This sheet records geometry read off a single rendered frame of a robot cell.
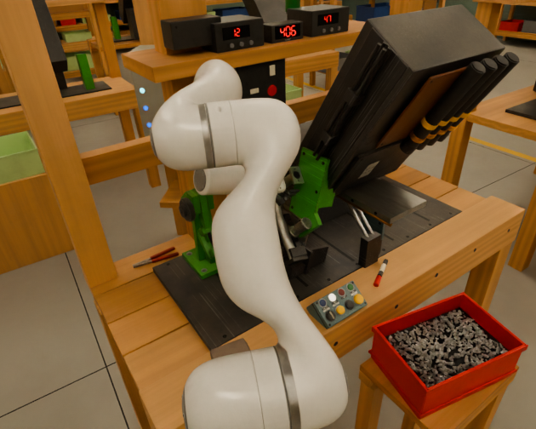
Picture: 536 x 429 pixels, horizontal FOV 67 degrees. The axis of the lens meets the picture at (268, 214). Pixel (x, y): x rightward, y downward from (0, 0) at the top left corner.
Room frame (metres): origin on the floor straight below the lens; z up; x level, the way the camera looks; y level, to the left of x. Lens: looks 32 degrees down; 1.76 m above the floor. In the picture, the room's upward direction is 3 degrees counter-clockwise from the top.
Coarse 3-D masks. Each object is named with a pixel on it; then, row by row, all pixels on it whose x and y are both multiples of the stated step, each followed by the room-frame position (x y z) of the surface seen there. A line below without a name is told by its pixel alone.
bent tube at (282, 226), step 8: (296, 168) 1.11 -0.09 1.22; (288, 176) 1.10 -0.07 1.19; (296, 176) 1.11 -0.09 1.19; (288, 184) 1.10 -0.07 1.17; (280, 208) 1.12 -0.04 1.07; (280, 216) 1.10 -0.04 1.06; (280, 224) 1.08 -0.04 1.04; (280, 232) 1.06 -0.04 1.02; (288, 240) 1.03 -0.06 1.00; (288, 248) 1.02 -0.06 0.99; (288, 256) 1.00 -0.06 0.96
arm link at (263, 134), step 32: (224, 128) 0.56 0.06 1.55; (256, 128) 0.57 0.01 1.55; (288, 128) 0.57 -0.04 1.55; (224, 160) 0.56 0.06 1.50; (256, 160) 0.55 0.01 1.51; (288, 160) 0.55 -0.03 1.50; (256, 192) 0.50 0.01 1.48; (224, 224) 0.48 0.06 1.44; (256, 224) 0.47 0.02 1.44; (224, 256) 0.45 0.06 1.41; (256, 256) 0.44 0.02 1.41; (224, 288) 0.44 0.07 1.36; (256, 288) 0.42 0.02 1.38; (288, 288) 0.43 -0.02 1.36; (288, 320) 0.39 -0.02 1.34; (288, 352) 0.37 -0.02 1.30; (320, 352) 0.36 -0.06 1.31; (288, 384) 0.33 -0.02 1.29; (320, 384) 0.33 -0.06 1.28; (320, 416) 0.31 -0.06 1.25
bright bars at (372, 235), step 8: (352, 208) 1.09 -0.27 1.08; (360, 224) 1.05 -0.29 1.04; (368, 224) 1.06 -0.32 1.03; (376, 232) 1.05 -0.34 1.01; (368, 240) 1.01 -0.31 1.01; (376, 240) 1.03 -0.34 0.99; (360, 248) 1.03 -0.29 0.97; (368, 248) 1.01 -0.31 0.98; (376, 248) 1.03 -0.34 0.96; (360, 256) 1.02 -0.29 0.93; (368, 256) 1.01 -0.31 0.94; (376, 256) 1.03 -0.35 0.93; (360, 264) 1.02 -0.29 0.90; (368, 264) 1.01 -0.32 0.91
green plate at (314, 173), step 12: (300, 156) 1.13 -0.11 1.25; (312, 156) 1.09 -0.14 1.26; (300, 168) 1.12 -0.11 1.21; (312, 168) 1.08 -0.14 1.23; (324, 168) 1.04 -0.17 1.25; (312, 180) 1.06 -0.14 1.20; (324, 180) 1.04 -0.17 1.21; (300, 192) 1.09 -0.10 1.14; (312, 192) 1.05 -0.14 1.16; (324, 192) 1.05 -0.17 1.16; (300, 204) 1.07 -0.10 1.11; (312, 204) 1.03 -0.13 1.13; (324, 204) 1.06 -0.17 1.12; (300, 216) 1.06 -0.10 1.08
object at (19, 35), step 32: (0, 0) 1.01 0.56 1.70; (160, 0) 1.21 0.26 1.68; (192, 0) 1.26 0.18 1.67; (416, 0) 1.79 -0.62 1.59; (0, 32) 0.99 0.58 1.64; (32, 32) 1.03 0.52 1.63; (160, 32) 1.22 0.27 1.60; (32, 64) 1.02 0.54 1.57; (32, 96) 1.00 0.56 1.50; (32, 128) 0.99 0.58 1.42; (64, 128) 1.03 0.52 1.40; (64, 160) 1.02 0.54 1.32; (64, 192) 1.00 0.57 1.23; (96, 224) 1.03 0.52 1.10; (96, 256) 1.02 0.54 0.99
